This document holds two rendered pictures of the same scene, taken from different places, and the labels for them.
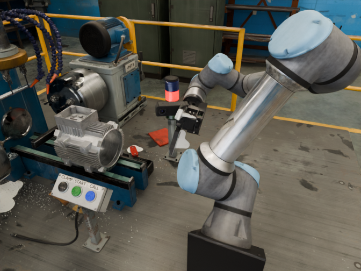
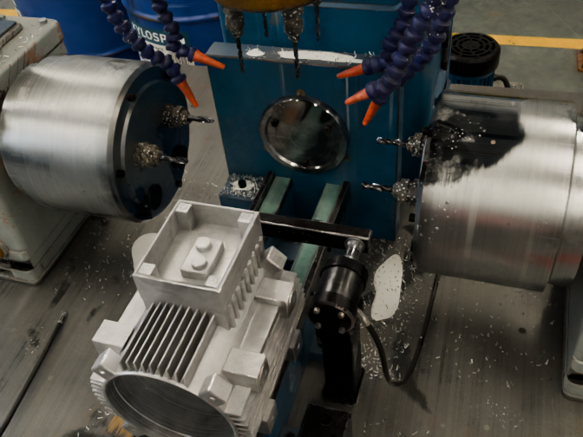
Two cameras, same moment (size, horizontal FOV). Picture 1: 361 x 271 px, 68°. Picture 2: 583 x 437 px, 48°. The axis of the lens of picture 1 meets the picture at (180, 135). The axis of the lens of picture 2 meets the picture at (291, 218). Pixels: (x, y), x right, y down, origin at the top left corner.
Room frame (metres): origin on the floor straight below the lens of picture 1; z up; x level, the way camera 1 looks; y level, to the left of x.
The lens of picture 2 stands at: (1.01, -0.11, 1.65)
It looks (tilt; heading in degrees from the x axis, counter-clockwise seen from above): 44 degrees down; 90
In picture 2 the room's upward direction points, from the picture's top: 7 degrees counter-clockwise
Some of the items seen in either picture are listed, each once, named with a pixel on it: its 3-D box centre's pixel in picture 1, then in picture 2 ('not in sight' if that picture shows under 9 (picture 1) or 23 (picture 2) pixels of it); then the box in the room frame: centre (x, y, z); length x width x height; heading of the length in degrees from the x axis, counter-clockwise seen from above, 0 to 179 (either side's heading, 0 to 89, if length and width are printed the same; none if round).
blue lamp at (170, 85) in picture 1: (172, 84); not in sight; (1.07, 0.04, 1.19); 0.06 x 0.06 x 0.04
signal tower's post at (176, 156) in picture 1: (172, 120); not in sight; (1.07, 0.04, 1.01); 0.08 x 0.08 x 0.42; 68
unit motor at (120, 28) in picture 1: (116, 56); not in sight; (1.58, 0.38, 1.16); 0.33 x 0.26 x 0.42; 158
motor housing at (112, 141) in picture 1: (90, 143); (205, 342); (0.88, 0.36, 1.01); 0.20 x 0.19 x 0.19; 68
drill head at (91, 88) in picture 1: (81, 93); (520, 192); (1.31, 0.52, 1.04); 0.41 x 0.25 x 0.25; 158
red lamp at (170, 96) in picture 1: (172, 94); not in sight; (1.07, 0.04, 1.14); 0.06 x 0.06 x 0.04
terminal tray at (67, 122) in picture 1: (77, 121); (203, 264); (0.90, 0.40, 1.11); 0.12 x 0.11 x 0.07; 68
